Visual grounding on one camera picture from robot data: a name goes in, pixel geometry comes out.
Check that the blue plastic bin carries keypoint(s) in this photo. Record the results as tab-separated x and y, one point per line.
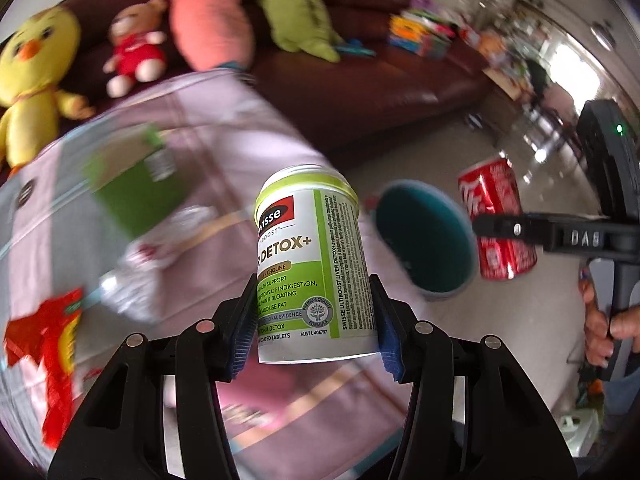
425	240

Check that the dark red leather sofa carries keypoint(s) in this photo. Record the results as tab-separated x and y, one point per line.
390	95

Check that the yellow chick plush toy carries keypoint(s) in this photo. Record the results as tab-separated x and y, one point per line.
35	60

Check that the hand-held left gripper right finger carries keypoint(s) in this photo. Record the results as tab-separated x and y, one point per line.
392	347

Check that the clear plastic bag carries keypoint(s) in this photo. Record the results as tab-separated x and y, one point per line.
165	250

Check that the green dinosaur plush toy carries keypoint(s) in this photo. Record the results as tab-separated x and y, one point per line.
295	15

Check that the person's right hand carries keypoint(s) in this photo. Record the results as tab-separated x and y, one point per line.
597	335

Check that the green cardboard box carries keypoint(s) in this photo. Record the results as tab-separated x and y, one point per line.
140	185

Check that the red soda can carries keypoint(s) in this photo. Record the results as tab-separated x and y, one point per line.
492	195

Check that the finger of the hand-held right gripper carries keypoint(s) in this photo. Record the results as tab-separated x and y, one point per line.
515	231

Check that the pink grey blanket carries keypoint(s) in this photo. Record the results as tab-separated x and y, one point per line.
220	160

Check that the stack of colourful books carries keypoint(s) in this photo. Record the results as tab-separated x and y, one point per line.
420	30

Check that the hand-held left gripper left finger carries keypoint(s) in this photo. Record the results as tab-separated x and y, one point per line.
241	332

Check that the pink plush toy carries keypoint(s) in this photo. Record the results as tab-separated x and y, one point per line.
210	20

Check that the brown bear plush toy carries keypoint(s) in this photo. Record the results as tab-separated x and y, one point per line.
135	55

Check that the small blue toy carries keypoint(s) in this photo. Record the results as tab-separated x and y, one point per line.
352	50

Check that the white green supplement bottle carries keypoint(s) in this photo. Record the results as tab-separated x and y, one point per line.
310	260

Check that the red yellow snack packet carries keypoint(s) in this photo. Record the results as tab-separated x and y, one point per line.
55	360

